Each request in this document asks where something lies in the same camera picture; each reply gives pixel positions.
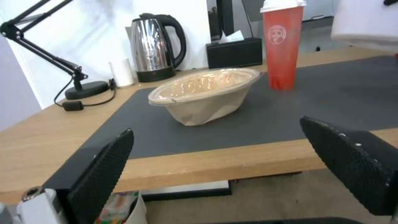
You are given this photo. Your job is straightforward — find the dark grey desk mat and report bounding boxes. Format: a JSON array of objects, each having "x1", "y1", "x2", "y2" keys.
[{"x1": 42, "y1": 55, "x2": 398, "y2": 189}]

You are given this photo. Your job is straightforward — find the white bin with colourful trash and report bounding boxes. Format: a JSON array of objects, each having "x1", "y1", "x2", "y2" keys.
[{"x1": 93, "y1": 191, "x2": 156, "y2": 224}]

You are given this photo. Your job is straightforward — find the black monitor stand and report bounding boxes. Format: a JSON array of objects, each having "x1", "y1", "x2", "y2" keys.
[{"x1": 210, "y1": 0, "x2": 252, "y2": 40}]

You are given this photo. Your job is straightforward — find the white cylindrical bottle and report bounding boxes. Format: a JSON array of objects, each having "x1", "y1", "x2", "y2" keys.
[{"x1": 113, "y1": 57, "x2": 135, "y2": 88}]

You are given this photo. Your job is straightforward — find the beige paper bowl, clear lid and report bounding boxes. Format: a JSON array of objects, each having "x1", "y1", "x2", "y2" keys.
[{"x1": 147, "y1": 68, "x2": 261, "y2": 127}]

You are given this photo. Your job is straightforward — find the stainless steel electric kettle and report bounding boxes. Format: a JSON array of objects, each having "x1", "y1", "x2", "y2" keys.
[{"x1": 129, "y1": 13, "x2": 187, "y2": 83}]

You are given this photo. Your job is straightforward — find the black lamp cable with switch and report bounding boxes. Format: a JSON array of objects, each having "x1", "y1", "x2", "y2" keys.
[{"x1": 54, "y1": 74, "x2": 118, "y2": 112}]

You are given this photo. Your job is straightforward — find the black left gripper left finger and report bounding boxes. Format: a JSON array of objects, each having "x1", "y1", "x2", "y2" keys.
[{"x1": 17, "y1": 128, "x2": 135, "y2": 224}]

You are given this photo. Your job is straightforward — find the red drink cup, white lid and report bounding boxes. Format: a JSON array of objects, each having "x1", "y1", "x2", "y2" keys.
[{"x1": 259, "y1": 0, "x2": 307, "y2": 91}]

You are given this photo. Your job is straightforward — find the black tissue box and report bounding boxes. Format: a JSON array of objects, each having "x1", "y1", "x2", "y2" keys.
[{"x1": 206, "y1": 37, "x2": 264, "y2": 69}]

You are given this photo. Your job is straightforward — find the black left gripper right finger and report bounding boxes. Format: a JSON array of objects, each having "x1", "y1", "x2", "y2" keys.
[{"x1": 299, "y1": 116, "x2": 398, "y2": 216}]

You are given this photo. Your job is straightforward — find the black desk lamp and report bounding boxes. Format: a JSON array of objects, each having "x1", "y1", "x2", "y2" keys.
[{"x1": 0, "y1": 0, "x2": 110, "y2": 100}]

